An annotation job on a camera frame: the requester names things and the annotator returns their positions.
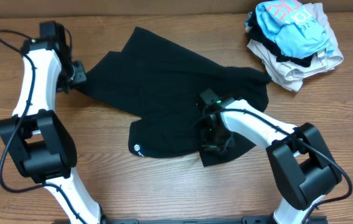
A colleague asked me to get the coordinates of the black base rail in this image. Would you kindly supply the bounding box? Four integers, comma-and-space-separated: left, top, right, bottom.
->
104, 216, 275, 224

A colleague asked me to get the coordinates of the black t-shirt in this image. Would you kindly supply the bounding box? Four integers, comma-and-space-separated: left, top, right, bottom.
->
79, 27, 271, 166

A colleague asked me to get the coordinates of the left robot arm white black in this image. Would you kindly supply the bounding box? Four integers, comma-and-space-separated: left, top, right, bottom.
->
0, 21, 107, 223

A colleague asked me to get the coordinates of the black folded garment in pile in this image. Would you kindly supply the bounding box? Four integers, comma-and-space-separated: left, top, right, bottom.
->
245, 11, 313, 68

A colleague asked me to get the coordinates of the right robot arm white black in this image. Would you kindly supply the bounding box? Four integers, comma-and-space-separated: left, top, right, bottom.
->
196, 89, 342, 223

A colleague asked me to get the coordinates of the beige folded garment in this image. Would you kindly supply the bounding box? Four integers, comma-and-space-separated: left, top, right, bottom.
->
247, 2, 344, 91

